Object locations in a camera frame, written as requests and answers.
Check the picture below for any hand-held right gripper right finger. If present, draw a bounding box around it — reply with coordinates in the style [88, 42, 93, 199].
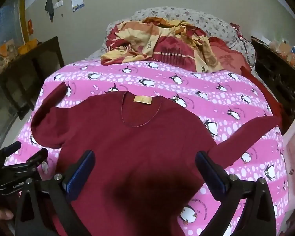
[195, 151, 277, 236]

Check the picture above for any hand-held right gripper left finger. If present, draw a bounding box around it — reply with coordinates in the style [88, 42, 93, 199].
[13, 150, 96, 236]

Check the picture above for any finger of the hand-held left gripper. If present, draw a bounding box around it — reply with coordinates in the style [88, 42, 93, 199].
[1, 149, 49, 175]
[1, 141, 22, 156]

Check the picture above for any maroon sweater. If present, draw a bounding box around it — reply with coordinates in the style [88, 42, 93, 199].
[31, 82, 282, 236]

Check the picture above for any person's left hand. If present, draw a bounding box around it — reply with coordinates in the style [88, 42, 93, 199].
[0, 206, 14, 221]

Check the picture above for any orange packet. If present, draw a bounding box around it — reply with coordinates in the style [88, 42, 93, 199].
[17, 39, 38, 54]

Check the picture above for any pink penguin blanket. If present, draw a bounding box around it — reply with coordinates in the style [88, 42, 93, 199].
[4, 60, 289, 236]

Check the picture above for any dark wooden nightstand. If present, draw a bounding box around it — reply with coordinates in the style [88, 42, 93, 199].
[251, 36, 295, 128]

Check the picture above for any glass door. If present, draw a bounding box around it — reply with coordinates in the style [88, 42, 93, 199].
[0, 0, 25, 75]

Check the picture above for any pink pillow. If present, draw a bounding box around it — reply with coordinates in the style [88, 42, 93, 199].
[209, 37, 252, 73]

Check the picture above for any dark hanging cloth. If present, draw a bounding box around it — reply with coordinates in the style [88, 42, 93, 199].
[44, 0, 55, 22]

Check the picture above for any orange box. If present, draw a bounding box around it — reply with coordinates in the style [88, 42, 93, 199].
[277, 42, 295, 56]

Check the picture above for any grey floral pillow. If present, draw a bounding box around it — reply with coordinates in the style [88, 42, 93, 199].
[106, 6, 257, 67]

